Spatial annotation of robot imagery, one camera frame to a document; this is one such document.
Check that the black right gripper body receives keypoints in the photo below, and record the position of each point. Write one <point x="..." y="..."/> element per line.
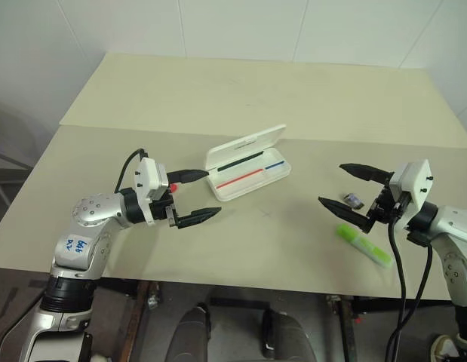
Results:
<point x="386" y="209"/>

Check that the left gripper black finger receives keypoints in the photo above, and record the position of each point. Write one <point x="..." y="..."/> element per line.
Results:
<point x="186" y="175"/>
<point x="195" y="216"/>

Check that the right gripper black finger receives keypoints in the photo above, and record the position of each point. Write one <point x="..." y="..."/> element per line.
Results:
<point x="350" y="213"/>
<point x="369" y="172"/>

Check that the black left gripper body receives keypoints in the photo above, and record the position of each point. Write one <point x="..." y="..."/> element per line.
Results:
<point x="161" y="209"/>

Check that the small purple grey eraser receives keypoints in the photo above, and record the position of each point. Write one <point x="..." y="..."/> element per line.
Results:
<point x="353" y="200"/>

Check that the small red object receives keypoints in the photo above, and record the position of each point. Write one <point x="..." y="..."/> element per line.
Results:
<point x="174" y="187"/>

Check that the green highlighter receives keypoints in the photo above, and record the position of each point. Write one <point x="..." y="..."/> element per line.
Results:
<point x="363" y="245"/>

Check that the white plastic pencil case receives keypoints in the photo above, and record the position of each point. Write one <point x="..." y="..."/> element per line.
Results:
<point x="252" y="145"/>

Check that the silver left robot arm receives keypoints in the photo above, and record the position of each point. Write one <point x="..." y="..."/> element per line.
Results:
<point x="90" y="211"/>

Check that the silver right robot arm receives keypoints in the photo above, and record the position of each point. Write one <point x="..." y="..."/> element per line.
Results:
<point x="455" y="226"/>

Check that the thin red pen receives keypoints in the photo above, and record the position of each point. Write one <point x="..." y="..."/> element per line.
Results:
<point x="238" y="178"/>

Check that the thin black pen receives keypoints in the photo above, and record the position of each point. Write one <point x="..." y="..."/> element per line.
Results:
<point x="240" y="160"/>

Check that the short blue pen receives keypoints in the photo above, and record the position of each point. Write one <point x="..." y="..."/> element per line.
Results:
<point x="274" y="164"/>

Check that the black metal crossbar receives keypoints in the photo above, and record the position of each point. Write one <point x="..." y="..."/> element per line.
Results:
<point x="237" y="301"/>

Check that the rusty brown table leg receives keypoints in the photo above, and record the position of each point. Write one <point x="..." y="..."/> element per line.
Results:
<point x="348" y="332"/>
<point x="137" y="320"/>

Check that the dark grey rounded shape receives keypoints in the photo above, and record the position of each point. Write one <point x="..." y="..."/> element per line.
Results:
<point x="188" y="335"/>
<point x="289" y="335"/>

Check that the white sneaker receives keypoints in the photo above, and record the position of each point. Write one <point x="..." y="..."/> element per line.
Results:
<point x="442" y="347"/>

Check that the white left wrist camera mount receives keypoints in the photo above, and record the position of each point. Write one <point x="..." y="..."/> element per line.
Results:
<point x="146" y="177"/>

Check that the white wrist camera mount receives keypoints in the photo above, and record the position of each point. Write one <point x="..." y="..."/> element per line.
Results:
<point x="146" y="177"/>
<point x="418" y="181"/>

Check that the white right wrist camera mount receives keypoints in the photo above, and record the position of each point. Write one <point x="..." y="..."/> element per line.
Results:
<point x="418" y="181"/>

